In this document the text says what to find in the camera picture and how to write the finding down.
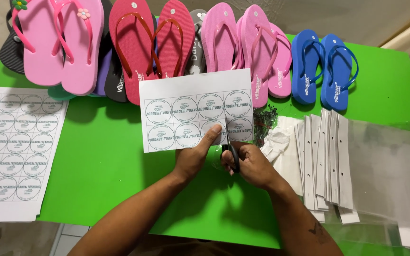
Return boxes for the person's right hand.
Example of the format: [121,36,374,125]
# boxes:
[221,142,281,191]

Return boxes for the person's left hand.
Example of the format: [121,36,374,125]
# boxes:
[172,124,224,183]

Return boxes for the black-handled scissors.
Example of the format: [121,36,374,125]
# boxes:
[221,113,241,175]

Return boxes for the white round-label paper sheet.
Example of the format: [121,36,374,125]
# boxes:
[139,68,255,154]

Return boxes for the bundle of black tag fasteners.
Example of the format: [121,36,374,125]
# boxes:
[253,105,279,148]

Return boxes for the crumpled white plastic bag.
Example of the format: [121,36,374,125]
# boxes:
[260,115,304,197]

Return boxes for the person's brown clothing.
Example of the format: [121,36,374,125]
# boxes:
[128,233,284,256]

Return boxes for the grey flip-flop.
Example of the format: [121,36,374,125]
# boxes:
[184,9,209,75]

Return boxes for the pile of clear header bags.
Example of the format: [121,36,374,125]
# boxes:
[294,108,410,256]

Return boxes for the blue flip-flop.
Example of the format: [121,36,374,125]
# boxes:
[320,33,359,112]
[291,29,326,105]

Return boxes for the red flip-flop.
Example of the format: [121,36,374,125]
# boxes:
[108,0,160,106]
[154,0,196,79]

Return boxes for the black white-print flip-flop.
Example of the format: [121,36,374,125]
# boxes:
[100,0,129,103]

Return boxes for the purple flip-flop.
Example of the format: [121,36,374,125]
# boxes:
[93,48,113,97]

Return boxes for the teal flip-flop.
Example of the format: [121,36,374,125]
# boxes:
[47,85,78,101]

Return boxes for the light pink pink-flower flip-flop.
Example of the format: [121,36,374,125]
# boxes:
[53,0,105,96]

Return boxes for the stack of printed label sheets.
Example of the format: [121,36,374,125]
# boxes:
[0,86,70,223]

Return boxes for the light pink green-flower flip-flop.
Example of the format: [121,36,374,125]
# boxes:
[12,0,65,87]

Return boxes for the black ribbed flip-flop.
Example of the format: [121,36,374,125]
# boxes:
[0,0,26,75]

